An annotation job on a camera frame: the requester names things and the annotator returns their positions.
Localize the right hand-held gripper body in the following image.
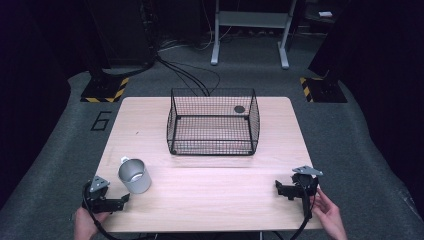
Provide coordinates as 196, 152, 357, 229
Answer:
291, 165, 324, 198

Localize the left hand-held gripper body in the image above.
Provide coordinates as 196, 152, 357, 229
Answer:
82, 175, 116, 215

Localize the person's left hand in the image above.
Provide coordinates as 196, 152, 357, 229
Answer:
73, 206, 111, 240

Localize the person's right hand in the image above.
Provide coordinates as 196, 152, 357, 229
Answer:
311, 187, 349, 240

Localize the silver metal cup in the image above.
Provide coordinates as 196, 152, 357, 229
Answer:
117, 156, 153, 195

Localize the black stand column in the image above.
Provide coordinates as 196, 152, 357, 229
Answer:
308, 0, 361, 81
83, 0, 113, 84

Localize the dark cabinet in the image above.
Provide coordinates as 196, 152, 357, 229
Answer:
84, 0, 158, 69

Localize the right hand-held gripper cable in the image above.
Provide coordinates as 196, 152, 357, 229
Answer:
288, 178, 316, 240

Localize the hand-held gripper cable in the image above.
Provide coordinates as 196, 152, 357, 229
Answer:
288, 178, 316, 240
81, 186, 134, 240

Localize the left hand-held gripper cable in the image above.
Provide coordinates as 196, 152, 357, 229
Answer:
81, 186, 134, 240

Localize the black wire mesh basket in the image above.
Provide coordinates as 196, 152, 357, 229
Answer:
166, 87, 261, 157

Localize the black yellow striped base plate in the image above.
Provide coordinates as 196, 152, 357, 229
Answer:
80, 76, 130, 104
298, 76, 348, 104

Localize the bundle of black floor cables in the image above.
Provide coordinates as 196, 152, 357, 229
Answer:
155, 54, 222, 98

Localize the white metal desk frame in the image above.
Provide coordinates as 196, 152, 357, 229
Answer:
210, 0, 298, 70

